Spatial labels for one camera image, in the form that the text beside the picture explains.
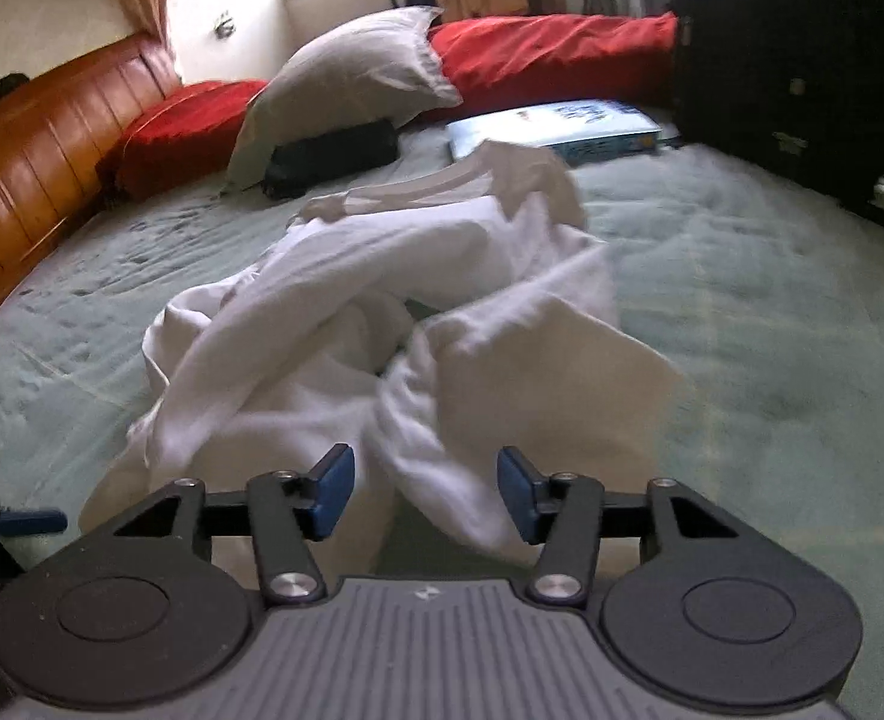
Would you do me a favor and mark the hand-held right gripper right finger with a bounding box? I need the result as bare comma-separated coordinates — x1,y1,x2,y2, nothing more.
496,446,780,608

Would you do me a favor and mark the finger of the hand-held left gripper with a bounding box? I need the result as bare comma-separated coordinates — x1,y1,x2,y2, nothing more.
0,508,68,535

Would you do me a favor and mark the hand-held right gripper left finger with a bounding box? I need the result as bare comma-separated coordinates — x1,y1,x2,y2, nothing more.
82,442,357,605

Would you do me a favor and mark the white printed sweatshirt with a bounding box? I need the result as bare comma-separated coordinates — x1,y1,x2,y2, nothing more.
78,139,687,578

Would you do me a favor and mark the black pouch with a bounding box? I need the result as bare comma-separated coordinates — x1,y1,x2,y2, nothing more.
262,118,400,200

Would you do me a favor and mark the wooden headboard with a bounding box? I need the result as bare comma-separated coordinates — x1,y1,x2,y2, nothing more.
0,31,182,346

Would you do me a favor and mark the blue book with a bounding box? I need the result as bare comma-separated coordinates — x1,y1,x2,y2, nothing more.
446,100,664,168

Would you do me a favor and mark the red pillow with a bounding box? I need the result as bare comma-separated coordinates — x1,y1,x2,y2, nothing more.
97,79,269,202

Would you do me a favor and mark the grey pillow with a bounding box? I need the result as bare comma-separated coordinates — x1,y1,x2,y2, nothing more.
224,6,464,196

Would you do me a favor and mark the long red blanket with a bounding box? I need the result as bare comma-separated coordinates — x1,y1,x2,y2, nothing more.
416,13,679,125

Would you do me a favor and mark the black backpack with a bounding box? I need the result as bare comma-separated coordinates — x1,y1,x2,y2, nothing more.
667,0,884,245

